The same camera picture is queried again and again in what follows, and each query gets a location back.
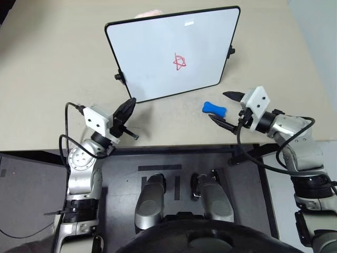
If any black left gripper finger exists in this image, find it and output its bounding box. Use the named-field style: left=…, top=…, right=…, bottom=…
left=114, top=98, right=135, bottom=121
left=118, top=99, right=137, bottom=125

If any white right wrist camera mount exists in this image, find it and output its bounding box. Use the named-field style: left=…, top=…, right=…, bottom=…
left=240, top=86, right=271, bottom=131

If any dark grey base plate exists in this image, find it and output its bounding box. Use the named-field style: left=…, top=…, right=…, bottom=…
left=100, top=143, right=280, bottom=253

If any black robot waist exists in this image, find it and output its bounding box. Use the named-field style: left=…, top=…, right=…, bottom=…
left=115, top=211, right=304, bottom=253

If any thin black floor cable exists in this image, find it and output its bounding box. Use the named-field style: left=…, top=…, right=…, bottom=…
left=0, top=220, right=55, bottom=237

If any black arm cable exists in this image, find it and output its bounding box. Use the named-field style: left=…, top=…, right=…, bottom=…
left=59, top=102, right=86, bottom=172
left=235, top=115, right=316, bottom=175

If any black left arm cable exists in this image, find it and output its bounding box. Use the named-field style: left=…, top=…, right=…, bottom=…
left=59, top=102, right=86, bottom=172

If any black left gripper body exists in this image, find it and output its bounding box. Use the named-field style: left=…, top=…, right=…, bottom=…
left=109, top=115, right=140, bottom=141

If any person's bare hand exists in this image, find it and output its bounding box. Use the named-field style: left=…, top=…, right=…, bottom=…
left=134, top=9, right=163, bottom=19

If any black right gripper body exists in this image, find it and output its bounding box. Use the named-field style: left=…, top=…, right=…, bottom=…
left=237, top=101, right=254, bottom=129

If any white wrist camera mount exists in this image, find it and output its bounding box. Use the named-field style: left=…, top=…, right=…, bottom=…
left=82, top=105, right=112, bottom=138
left=240, top=86, right=271, bottom=131

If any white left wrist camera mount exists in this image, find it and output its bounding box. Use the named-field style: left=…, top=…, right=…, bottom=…
left=82, top=105, right=112, bottom=138

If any white board with black frame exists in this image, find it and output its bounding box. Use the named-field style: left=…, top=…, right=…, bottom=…
left=104, top=5, right=241, bottom=103

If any blue bone-shaped eraser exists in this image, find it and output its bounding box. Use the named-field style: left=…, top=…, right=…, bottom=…
left=202, top=101, right=227, bottom=117

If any silver right robot leg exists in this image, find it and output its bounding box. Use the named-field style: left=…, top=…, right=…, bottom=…
left=193, top=172, right=235, bottom=223

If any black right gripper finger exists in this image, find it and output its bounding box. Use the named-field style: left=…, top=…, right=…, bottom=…
left=209, top=113, right=239, bottom=133
left=223, top=91, right=245, bottom=102

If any silver robot leg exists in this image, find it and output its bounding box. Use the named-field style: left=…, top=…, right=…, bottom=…
left=193, top=172, right=235, bottom=223
left=134, top=173, right=167, bottom=236

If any red marker star drawing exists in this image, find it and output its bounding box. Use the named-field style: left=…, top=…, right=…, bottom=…
left=173, top=52, right=188, bottom=71

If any silver left robot leg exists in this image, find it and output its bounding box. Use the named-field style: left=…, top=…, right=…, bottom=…
left=134, top=173, right=167, bottom=236

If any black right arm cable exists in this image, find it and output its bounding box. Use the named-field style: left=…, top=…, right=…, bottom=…
left=235, top=115, right=316, bottom=175

